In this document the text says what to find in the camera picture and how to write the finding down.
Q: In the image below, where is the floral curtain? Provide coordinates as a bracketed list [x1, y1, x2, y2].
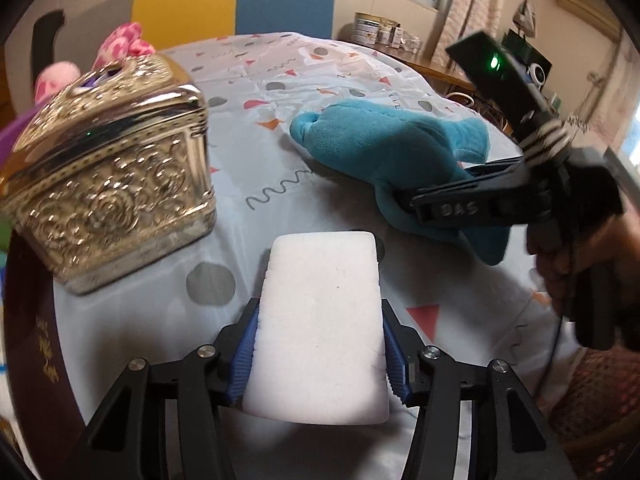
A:
[575, 35, 640, 136]
[435, 0, 506, 68]

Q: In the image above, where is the person's right hand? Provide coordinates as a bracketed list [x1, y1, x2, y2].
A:
[527, 212, 638, 313]

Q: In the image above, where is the black rolled mat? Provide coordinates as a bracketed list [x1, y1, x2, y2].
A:
[31, 10, 67, 61]

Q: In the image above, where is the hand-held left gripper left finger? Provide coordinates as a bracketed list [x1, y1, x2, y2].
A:
[70, 297, 261, 480]

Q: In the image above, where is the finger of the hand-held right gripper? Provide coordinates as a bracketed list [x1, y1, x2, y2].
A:
[457, 156, 528, 181]
[392, 170, 527, 214]

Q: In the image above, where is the black monitor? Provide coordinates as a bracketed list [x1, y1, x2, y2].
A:
[502, 30, 553, 86]

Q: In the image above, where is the wall air conditioner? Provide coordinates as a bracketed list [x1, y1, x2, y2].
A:
[557, 0, 621, 36]

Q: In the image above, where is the white sponge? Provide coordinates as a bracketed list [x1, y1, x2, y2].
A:
[242, 230, 391, 426]

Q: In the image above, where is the side window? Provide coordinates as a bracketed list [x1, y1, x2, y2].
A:
[617, 125, 640, 176]

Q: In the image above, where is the wooden side desk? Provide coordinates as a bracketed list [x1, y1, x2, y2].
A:
[400, 55, 476, 91]

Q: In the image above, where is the blue plush dolphin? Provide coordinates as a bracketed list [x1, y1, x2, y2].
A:
[289, 99, 511, 267]

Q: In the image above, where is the pink spotted plush toy with bow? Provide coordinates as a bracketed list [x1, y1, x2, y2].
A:
[91, 21, 156, 73]

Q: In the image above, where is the white tin can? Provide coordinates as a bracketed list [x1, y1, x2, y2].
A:
[353, 11, 383, 43]

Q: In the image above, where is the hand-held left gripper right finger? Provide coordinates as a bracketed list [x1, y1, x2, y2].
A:
[380, 299, 576, 480]

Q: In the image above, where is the round pink spotted plush toy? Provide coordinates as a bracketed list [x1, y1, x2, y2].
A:
[34, 60, 81, 103]

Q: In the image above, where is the colour-block chair back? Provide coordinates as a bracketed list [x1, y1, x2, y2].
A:
[131, 0, 335, 51]

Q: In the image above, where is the ornate gold tissue box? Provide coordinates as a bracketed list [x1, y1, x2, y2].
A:
[0, 55, 218, 296]

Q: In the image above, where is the wicker chair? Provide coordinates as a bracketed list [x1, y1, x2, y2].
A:
[542, 345, 640, 466]

